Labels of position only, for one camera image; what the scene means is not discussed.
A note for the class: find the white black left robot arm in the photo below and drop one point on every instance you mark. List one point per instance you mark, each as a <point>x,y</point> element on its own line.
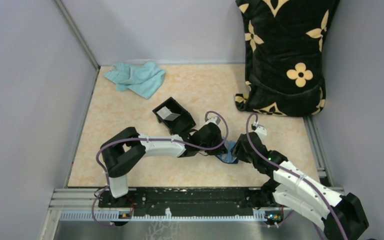
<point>122,152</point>

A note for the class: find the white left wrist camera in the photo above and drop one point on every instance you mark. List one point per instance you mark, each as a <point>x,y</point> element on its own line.
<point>214,120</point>

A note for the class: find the black floral cushion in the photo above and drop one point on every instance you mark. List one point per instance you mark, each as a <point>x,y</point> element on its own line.
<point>283,41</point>

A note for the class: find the black plastic card box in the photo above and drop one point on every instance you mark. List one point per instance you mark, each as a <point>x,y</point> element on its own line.
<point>183,123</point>

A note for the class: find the blue leather card holder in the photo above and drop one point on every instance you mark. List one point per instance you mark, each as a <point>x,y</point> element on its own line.
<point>225,155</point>

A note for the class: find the grey credit card stack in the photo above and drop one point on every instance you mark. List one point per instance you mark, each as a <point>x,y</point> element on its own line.
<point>166,114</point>

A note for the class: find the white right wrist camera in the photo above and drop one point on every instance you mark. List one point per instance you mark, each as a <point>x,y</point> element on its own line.
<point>260,130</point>

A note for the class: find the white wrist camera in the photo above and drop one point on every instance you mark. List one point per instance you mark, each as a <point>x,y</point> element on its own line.
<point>260,130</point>
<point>214,120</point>

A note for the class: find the light blue cloth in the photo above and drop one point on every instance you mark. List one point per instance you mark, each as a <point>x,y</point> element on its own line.
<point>143,80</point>

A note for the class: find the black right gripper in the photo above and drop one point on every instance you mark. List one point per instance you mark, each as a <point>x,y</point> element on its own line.
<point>237,151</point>

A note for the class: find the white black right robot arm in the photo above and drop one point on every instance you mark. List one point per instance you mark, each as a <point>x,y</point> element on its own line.
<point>339,216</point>

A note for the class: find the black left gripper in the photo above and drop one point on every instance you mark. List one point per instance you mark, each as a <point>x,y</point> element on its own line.
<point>221,150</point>

